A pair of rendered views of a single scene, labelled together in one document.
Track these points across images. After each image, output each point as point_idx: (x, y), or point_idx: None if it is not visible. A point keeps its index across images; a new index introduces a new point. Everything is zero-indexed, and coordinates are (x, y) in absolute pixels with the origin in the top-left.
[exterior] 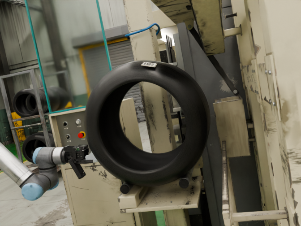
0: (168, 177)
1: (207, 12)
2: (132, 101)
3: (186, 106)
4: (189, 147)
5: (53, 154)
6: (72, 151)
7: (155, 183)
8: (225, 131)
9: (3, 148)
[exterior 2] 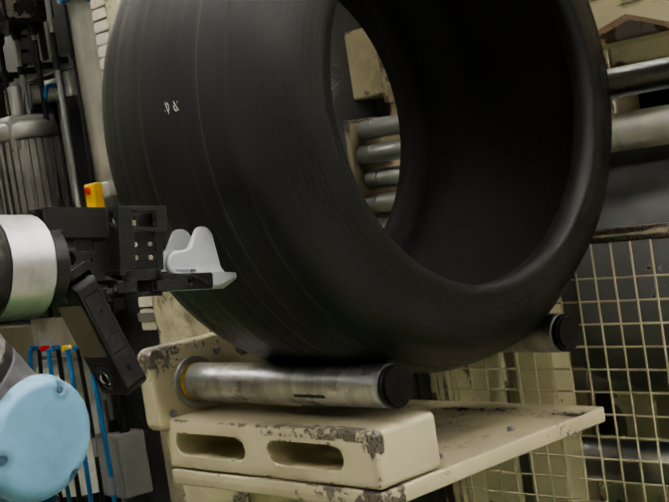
0: (548, 304)
1: None
2: None
3: (586, 27)
4: (598, 179)
5: (14, 243)
6: (118, 227)
7: (506, 335)
8: None
9: None
